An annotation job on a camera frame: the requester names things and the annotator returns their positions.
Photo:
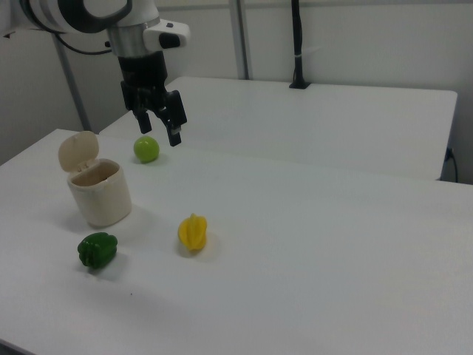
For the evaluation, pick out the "cream plastic garbage bin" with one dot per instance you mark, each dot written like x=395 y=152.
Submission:
x=105 y=203

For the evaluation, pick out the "black camera pole with clamp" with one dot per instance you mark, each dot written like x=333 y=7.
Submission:
x=297 y=37

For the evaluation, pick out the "light green toy apple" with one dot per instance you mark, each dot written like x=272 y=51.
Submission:
x=146 y=149

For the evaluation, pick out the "white table with rounded corners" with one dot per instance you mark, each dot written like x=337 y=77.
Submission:
x=295 y=125

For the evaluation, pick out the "yellow toy starfruit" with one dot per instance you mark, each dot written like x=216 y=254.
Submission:
x=193 y=233

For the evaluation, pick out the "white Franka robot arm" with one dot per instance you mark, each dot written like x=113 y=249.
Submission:
x=125 y=22

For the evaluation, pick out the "dark green toy bell pepper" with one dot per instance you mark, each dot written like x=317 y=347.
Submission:
x=98 y=251

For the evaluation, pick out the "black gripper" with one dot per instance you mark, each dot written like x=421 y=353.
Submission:
x=142 y=74

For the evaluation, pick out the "grey aluminium frame post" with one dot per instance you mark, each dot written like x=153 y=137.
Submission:
x=240 y=40
x=74 y=92

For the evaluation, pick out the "cream hinged bin lid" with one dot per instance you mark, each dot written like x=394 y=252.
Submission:
x=78 y=149

